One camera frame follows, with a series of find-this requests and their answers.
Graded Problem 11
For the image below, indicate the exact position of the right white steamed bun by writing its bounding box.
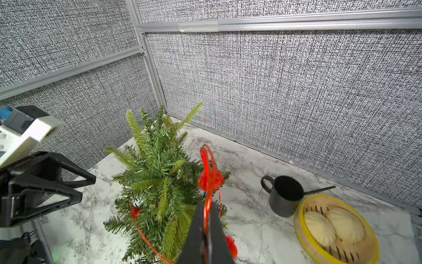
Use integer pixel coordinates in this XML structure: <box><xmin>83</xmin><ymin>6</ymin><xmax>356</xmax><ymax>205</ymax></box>
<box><xmin>326</xmin><ymin>207</ymin><xmax>366</xmax><ymax>243</ymax></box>

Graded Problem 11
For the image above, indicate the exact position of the yellow bamboo steamer basket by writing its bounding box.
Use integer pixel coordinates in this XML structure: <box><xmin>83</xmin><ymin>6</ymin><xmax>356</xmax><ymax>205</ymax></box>
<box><xmin>294</xmin><ymin>194</ymin><xmax>379</xmax><ymax>264</ymax></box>

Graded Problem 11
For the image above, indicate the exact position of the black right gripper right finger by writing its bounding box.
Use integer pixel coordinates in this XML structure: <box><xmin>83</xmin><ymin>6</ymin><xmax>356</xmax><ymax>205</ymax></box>
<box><xmin>207</xmin><ymin>202</ymin><xmax>235</xmax><ymax>264</ymax></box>

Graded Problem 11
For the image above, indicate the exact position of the white steamed bun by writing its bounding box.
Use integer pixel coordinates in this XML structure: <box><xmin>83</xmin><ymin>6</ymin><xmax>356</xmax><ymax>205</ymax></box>
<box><xmin>304</xmin><ymin>211</ymin><xmax>336</xmax><ymax>247</ymax></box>
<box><xmin>326</xmin><ymin>207</ymin><xmax>366</xmax><ymax>243</ymax></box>

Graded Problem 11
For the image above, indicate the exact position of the left white steamed bun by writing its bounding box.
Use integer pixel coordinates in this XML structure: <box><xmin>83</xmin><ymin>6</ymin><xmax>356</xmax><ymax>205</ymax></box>
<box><xmin>304</xmin><ymin>211</ymin><xmax>336</xmax><ymax>247</ymax></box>

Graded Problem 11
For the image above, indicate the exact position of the black stirring stick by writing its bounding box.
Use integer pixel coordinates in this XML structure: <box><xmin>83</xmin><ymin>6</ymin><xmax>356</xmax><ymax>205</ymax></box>
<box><xmin>303</xmin><ymin>186</ymin><xmax>336</xmax><ymax>196</ymax></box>

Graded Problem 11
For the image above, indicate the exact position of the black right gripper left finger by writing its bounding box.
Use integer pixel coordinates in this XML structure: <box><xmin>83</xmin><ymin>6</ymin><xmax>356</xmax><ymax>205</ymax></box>
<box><xmin>176</xmin><ymin>201</ymin><xmax>206</xmax><ymax>264</ymax></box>

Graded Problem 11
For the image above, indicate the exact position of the black metal mug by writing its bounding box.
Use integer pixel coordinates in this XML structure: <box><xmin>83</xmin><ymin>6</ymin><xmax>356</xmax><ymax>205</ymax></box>
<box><xmin>260</xmin><ymin>176</ymin><xmax>304</xmax><ymax>218</ymax></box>

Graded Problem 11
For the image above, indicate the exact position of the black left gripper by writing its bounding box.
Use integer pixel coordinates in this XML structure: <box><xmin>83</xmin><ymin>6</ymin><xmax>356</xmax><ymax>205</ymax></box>
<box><xmin>1</xmin><ymin>151</ymin><xmax>96</xmax><ymax>228</ymax></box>

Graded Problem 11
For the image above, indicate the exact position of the small green christmas tree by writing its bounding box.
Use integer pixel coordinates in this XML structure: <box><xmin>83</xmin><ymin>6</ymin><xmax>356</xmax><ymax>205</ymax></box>
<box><xmin>103</xmin><ymin>101</ymin><xmax>231</xmax><ymax>264</ymax></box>

